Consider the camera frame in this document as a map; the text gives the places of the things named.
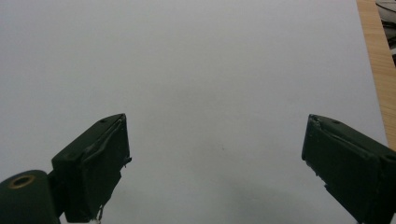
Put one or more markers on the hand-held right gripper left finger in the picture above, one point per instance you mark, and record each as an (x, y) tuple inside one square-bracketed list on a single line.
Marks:
[(90, 165)]

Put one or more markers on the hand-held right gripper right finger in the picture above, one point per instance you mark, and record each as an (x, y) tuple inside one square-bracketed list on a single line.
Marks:
[(351, 168)]

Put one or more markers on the wooden table edge strip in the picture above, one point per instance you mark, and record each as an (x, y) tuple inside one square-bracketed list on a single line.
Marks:
[(379, 67)]

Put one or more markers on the black and white striped object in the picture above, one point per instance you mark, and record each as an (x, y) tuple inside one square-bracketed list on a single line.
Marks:
[(389, 23)]

